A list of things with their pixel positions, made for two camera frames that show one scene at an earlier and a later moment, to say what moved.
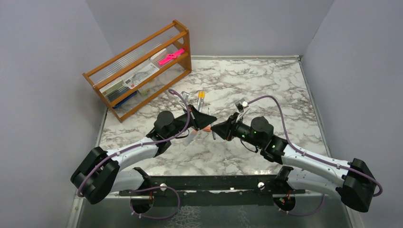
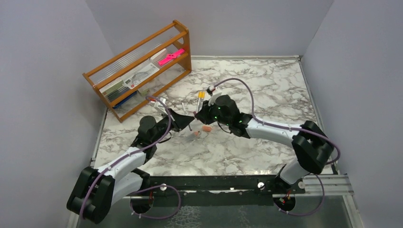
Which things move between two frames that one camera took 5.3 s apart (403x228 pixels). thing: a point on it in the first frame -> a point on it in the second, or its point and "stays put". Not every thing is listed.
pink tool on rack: x=170 y=56 stays put
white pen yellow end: x=201 y=96 stays put
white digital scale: x=132 y=78 stays put
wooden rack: x=130 y=80 stays put
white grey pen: x=213 y=132 -> x=185 y=113
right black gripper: x=231 y=124 -> x=204 y=115
